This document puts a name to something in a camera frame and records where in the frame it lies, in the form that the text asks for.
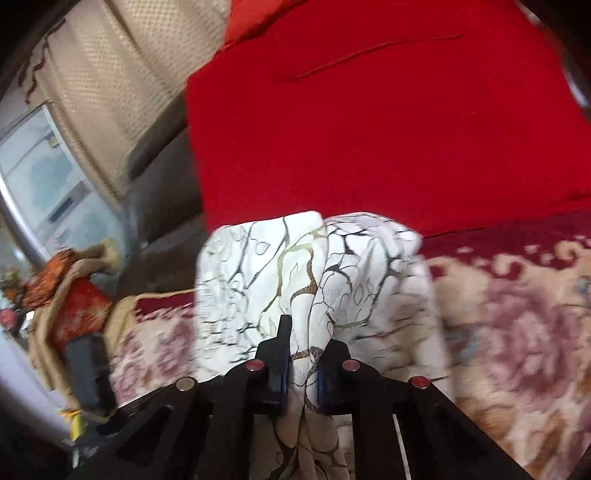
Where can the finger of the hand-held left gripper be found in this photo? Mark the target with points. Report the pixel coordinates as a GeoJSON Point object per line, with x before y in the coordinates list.
{"type": "Point", "coordinates": [90, 374]}

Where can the dark brown leather sofa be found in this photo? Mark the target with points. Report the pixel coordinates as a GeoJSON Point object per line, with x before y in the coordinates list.
{"type": "Point", "coordinates": [161, 207]}

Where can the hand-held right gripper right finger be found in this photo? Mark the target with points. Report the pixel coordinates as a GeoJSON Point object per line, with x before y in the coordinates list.
{"type": "Point", "coordinates": [328, 387]}

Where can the beige curtain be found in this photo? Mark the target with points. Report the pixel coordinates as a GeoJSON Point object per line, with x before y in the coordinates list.
{"type": "Point", "coordinates": [115, 69]}

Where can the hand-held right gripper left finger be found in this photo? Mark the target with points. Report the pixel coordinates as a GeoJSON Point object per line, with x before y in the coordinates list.
{"type": "Point", "coordinates": [277, 378]}

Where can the white crackle print garment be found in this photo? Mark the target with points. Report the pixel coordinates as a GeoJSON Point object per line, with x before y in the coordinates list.
{"type": "Point", "coordinates": [240, 286]}

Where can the orange patterned cloth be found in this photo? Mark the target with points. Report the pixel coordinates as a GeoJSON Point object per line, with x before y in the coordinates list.
{"type": "Point", "coordinates": [51, 277]}

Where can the glass window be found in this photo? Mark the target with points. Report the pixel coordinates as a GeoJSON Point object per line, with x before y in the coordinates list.
{"type": "Point", "coordinates": [37, 175]}

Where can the floral plush blanket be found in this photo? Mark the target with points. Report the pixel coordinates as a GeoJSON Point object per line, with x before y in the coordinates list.
{"type": "Point", "coordinates": [508, 323]}

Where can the red cloth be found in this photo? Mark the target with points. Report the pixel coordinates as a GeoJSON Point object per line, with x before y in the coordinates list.
{"type": "Point", "coordinates": [369, 138]}

